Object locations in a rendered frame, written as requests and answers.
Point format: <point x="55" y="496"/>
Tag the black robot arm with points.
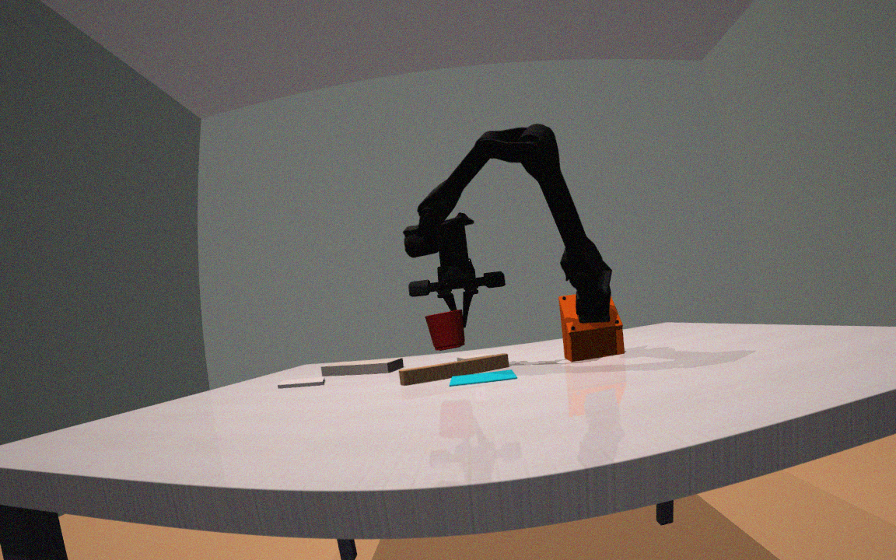
<point x="536" y="148"/>

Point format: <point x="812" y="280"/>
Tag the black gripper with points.
<point x="454" y="263"/>

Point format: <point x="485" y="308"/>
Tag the tan wooden bar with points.
<point x="446" y="370"/>

